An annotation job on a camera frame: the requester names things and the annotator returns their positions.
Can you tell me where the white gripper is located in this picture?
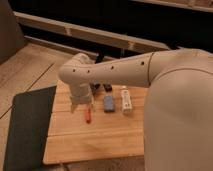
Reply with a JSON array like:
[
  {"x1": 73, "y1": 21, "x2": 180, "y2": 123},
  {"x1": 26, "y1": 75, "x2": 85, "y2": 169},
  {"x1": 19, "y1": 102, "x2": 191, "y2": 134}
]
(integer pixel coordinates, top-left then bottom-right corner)
[{"x1": 69, "y1": 84, "x2": 93, "y2": 112}]

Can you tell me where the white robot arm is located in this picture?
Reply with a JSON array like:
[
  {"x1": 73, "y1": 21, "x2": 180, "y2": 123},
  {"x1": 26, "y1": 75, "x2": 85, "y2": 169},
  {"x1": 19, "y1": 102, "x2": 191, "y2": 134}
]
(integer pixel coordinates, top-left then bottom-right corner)
[{"x1": 59, "y1": 49, "x2": 213, "y2": 171}]

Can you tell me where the dark ceramic bowl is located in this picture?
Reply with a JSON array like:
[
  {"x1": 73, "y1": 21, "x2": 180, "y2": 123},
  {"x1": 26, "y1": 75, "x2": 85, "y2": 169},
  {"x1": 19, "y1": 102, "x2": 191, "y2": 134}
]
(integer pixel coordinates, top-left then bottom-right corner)
[{"x1": 90, "y1": 83, "x2": 100, "y2": 95}]

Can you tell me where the small dark object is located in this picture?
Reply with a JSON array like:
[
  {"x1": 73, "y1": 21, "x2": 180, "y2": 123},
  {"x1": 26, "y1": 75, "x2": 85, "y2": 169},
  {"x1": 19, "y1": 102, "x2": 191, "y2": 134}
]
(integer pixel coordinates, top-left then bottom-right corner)
[{"x1": 103, "y1": 84, "x2": 112, "y2": 92}]

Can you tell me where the blue sponge block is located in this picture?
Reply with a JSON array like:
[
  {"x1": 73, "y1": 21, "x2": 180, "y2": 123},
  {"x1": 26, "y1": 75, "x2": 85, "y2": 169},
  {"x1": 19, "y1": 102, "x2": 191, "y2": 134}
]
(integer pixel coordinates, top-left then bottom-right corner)
[{"x1": 103, "y1": 96, "x2": 115, "y2": 113}]

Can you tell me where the black table leg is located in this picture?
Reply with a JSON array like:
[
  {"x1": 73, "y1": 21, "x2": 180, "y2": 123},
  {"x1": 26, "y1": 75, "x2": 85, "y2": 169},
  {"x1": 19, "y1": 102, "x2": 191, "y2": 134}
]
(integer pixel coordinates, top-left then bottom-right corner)
[{"x1": 95, "y1": 53, "x2": 105, "y2": 64}]

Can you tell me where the wooden cutting board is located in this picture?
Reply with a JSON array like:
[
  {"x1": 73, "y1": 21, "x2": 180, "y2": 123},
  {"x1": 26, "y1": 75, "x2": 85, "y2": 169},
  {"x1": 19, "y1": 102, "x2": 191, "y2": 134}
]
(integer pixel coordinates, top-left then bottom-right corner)
[{"x1": 43, "y1": 82, "x2": 147, "y2": 164}]

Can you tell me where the white bottle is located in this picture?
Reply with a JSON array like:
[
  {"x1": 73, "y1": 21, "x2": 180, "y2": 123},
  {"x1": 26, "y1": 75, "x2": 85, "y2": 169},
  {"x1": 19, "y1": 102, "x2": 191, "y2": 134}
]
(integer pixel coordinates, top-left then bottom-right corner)
[{"x1": 121, "y1": 86, "x2": 133, "y2": 114}]

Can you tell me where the dark grey mat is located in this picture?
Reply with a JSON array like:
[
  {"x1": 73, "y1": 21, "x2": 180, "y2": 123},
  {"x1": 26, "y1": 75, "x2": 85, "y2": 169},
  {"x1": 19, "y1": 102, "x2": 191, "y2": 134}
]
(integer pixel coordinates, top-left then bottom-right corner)
[{"x1": 3, "y1": 86, "x2": 56, "y2": 171}]

